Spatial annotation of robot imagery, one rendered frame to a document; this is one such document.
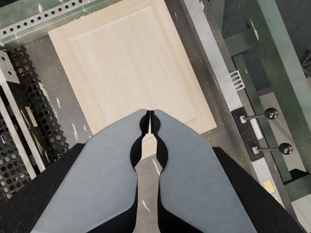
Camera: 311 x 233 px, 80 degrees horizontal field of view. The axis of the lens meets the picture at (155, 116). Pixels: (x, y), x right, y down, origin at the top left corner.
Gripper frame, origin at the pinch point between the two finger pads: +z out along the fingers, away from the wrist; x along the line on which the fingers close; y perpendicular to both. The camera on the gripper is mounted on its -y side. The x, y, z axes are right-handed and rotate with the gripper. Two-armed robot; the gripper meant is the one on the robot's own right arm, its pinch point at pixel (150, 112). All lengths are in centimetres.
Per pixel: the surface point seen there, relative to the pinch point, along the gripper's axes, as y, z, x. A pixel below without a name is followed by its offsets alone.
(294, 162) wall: 181, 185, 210
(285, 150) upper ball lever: 31, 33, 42
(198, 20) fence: -2, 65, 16
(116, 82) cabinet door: 19, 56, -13
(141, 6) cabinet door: -5, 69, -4
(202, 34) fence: 3, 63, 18
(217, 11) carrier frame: -4, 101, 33
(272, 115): 22, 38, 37
